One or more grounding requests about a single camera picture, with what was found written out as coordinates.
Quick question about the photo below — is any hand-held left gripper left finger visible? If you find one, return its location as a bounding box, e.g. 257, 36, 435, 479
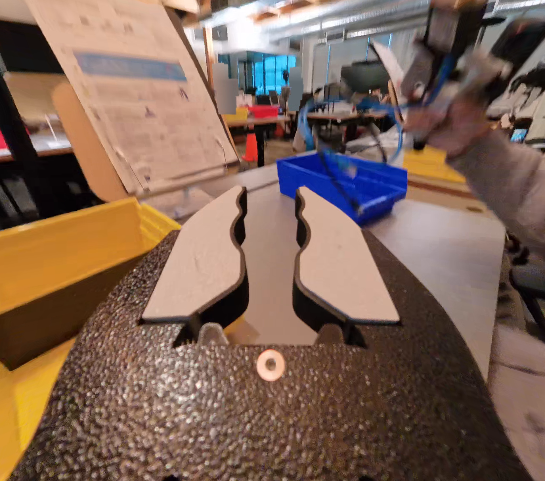
142, 186, 250, 346

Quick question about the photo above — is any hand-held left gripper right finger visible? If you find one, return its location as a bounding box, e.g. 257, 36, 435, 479
292, 186, 401, 346

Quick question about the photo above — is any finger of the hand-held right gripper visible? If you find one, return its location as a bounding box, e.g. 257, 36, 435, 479
370, 40, 410, 96

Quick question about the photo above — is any black cable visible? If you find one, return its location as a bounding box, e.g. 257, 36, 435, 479
318, 148, 362, 213

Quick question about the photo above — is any blue plastic bin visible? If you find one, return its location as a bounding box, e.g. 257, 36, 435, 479
277, 151, 408, 226

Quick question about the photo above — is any blue cable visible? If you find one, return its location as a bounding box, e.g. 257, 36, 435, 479
297, 51, 454, 175

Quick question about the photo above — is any yellow plastic bin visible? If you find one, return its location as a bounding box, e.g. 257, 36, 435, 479
0, 196, 181, 473

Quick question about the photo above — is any person's right forearm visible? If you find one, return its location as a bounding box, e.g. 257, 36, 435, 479
446, 127, 545, 252

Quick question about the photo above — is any grey desk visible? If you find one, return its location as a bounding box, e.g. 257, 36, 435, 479
141, 164, 507, 384

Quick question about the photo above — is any person's right hand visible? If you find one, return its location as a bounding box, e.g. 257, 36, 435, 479
404, 98, 492, 159

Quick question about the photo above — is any background wooden table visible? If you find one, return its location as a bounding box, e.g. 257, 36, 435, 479
225, 115, 295, 166

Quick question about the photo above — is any paper sign on tan board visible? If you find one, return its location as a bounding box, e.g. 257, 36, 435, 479
3, 0, 241, 201

